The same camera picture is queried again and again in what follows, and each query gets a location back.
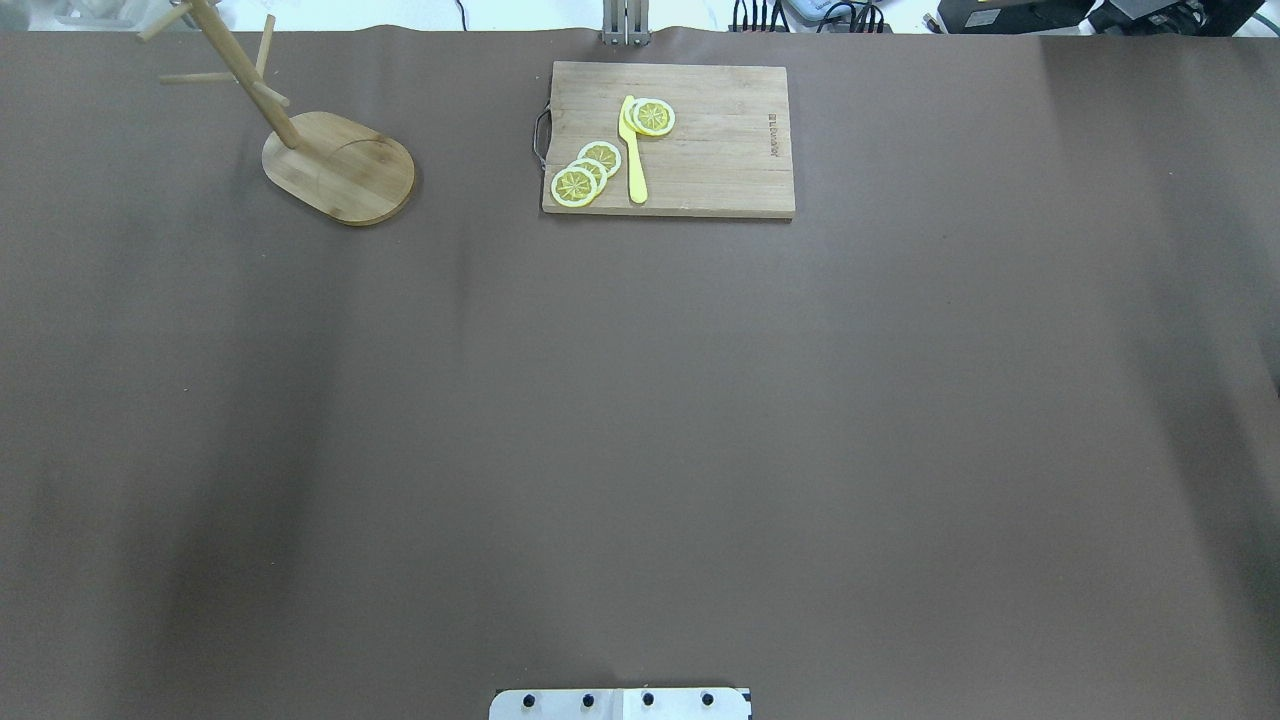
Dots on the lemon slice upper under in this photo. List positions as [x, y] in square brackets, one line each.
[626, 119]

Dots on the black equipment box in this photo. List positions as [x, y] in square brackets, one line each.
[1010, 17]

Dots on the lemon slice row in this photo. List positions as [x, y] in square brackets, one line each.
[596, 170]
[604, 153]
[571, 188]

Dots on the lemon slice row near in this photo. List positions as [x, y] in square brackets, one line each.
[571, 188]

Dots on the yellow plastic knife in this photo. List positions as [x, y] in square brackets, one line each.
[636, 180]

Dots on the lemon slice row far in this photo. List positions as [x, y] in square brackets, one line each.
[604, 153]

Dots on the metal camera stand post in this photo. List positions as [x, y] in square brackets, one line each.
[625, 23]

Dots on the lemon slice row middle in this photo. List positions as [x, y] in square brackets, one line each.
[596, 170]

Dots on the lemon slice upper top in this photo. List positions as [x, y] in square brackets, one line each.
[651, 117]

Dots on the wooden cup storage rack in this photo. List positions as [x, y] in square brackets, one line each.
[349, 172]

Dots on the bamboo cutting board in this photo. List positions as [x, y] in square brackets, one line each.
[729, 155]

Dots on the brown table mat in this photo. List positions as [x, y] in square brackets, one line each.
[988, 430]

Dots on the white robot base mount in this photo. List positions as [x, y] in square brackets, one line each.
[623, 703]

